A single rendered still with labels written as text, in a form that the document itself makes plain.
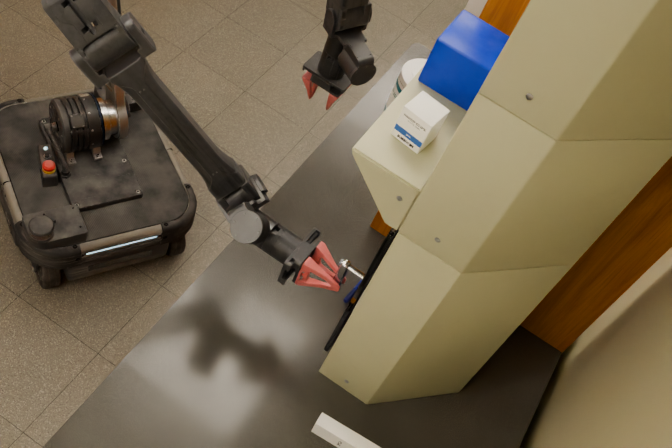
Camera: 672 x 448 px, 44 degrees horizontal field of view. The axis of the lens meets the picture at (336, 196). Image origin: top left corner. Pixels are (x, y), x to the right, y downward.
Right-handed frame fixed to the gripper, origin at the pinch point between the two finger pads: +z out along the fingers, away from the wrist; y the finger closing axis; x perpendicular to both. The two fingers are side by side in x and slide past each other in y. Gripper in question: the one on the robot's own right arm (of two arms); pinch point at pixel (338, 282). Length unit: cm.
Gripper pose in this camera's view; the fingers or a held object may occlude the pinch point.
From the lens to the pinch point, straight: 148.2
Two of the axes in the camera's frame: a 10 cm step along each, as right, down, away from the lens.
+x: -2.6, 6.1, 7.5
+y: 5.1, -5.8, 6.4
